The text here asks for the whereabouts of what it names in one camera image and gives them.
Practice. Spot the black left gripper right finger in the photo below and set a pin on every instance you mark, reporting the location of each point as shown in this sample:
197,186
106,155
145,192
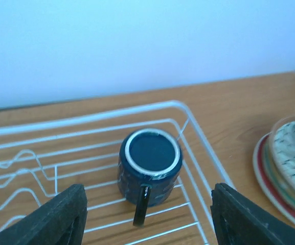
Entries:
237,220

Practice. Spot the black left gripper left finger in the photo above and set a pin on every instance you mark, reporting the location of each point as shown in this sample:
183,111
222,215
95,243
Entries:
61,220

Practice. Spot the dark blue ceramic mug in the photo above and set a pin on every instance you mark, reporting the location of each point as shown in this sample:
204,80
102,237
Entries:
150,160

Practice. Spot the red rimmed plate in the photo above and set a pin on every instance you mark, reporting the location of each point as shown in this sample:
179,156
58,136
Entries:
266,185

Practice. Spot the white floral pattern plate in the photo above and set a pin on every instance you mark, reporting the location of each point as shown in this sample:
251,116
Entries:
282,148

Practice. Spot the white wire dish rack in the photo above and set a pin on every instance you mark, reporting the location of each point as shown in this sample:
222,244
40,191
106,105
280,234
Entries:
39,160

